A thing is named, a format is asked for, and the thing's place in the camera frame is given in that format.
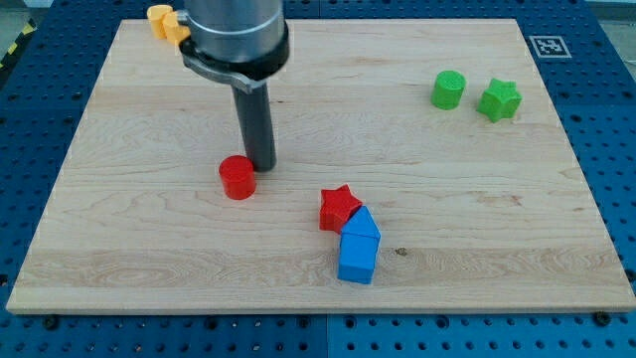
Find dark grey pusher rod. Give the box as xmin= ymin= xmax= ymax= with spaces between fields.
xmin=233 ymin=84 xmax=276 ymax=172

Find black clamp with grey bracket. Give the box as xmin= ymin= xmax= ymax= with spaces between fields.
xmin=179 ymin=22 xmax=290 ymax=93

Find red cylinder block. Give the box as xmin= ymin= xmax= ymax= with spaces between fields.
xmin=219 ymin=155 xmax=256 ymax=200

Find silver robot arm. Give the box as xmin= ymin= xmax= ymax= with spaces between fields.
xmin=177 ymin=0 xmax=290 ymax=172

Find blue cube block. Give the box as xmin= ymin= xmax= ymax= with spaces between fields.
xmin=338 ymin=233 xmax=379 ymax=284

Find yellow block right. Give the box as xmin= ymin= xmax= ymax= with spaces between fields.
xmin=162 ymin=11 xmax=190 ymax=47

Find yellow block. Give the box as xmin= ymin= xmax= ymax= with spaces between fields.
xmin=162 ymin=11 xmax=190 ymax=47
xmin=146 ymin=4 xmax=173 ymax=39

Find yellow block left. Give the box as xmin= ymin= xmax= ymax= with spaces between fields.
xmin=146 ymin=4 xmax=173 ymax=39

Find red star block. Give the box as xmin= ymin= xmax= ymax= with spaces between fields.
xmin=319 ymin=184 xmax=363 ymax=234

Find blue pentagon block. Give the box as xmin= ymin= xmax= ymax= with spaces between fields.
xmin=341 ymin=206 xmax=382 ymax=241

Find wooden board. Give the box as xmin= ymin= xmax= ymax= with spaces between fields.
xmin=7 ymin=19 xmax=635 ymax=315

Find green cylinder block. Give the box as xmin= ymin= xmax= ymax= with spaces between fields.
xmin=430 ymin=70 xmax=466 ymax=110

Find green star block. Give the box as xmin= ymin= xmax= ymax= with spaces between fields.
xmin=477 ymin=78 xmax=523 ymax=123

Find white fiducial marker tag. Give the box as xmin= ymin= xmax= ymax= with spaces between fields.
xmin=530 ymin=35 xmax=571 ymax=59

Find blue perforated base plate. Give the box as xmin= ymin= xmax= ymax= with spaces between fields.
xmin=1 ymin=1 xmax=635 ymax=357

